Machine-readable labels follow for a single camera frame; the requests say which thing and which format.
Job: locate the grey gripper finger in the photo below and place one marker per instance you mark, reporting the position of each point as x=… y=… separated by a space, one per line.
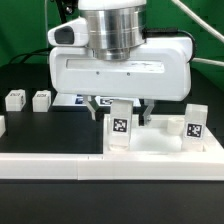
x=147 y=106
x=93 y=107

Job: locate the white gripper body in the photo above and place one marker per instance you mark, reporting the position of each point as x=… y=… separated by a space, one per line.
x=157 y=69

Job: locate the white square table top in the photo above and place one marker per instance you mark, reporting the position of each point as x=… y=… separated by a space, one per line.
x=163 y=135

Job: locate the white sheet with markers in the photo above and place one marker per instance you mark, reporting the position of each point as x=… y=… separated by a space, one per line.
x=77 y=100

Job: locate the white U-shaped obstacle fence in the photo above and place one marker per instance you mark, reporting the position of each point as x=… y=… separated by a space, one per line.
x=109 y=165

